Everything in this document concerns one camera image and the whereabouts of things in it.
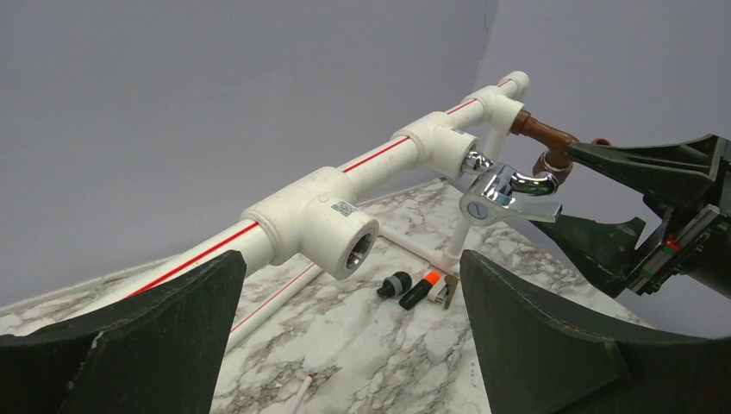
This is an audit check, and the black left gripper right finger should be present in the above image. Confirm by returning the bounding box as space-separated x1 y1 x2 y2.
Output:
460 250 730 413

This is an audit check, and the chrome metal faucet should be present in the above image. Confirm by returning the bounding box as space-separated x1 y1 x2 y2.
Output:
459 151 562 227

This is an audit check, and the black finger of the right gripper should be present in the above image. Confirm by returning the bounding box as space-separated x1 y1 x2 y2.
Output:
567 134 728 209
532 216 646 298

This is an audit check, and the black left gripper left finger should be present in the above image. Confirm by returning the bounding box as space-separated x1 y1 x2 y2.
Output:
1 250 247 413

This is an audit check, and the white PVC pipe frame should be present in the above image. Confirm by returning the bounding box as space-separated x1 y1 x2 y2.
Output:
57 71 530 353

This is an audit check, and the brown plastic faucet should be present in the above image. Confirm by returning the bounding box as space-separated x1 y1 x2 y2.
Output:
509 110 612 185

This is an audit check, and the black orange faucet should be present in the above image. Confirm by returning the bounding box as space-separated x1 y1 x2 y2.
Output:
399 272 459 311

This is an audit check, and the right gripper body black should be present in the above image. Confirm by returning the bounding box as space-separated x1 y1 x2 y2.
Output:
627 140 730 297

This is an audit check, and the black round faucet fitting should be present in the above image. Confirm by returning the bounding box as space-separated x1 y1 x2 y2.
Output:
376 271 412 298

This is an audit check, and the white red marker pen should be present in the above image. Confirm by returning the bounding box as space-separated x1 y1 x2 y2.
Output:
286 373 315 414

